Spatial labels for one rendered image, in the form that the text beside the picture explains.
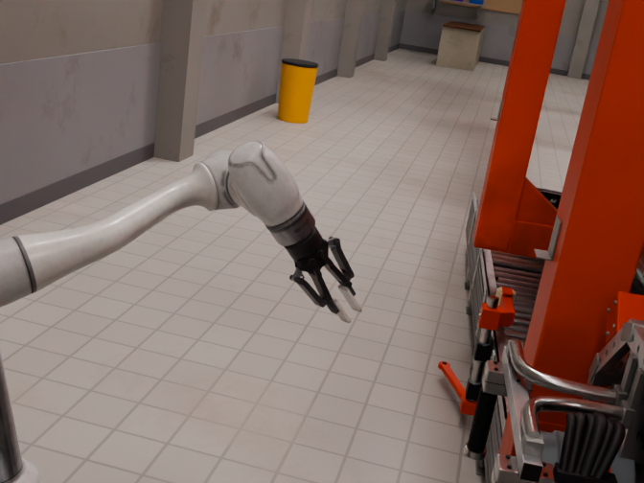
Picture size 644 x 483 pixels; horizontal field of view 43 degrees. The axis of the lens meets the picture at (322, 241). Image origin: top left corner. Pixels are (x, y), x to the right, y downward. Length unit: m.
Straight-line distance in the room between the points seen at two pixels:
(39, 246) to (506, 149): 2.62
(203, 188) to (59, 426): 1.58
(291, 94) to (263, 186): 7.27
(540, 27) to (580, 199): 1.95
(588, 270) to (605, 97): 0.36
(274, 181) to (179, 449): 1.59
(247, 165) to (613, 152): 0.74
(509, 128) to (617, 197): 1.94
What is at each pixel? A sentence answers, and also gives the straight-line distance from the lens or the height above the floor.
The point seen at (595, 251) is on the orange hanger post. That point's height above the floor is 1.15.
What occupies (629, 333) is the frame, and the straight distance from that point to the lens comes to 1.56.
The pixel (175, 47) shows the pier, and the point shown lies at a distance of 6.51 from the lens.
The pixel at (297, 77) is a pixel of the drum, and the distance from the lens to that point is 8.74.
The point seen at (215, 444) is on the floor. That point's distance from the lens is 3.00.
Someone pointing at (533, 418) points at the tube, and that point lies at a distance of 1.37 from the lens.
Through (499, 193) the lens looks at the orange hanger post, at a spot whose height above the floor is 0.79.
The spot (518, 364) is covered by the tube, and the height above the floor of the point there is 1.01.
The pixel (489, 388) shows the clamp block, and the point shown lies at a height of 0.91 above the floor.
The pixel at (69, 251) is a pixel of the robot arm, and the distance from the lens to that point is 1.43.
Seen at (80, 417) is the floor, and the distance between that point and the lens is 3.11.
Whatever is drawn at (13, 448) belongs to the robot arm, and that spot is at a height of 0.67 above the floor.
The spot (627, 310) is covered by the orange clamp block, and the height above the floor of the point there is 1.10.
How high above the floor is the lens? 1.64
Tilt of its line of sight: 19 degrees down
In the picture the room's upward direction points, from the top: 9 degrees clockwise
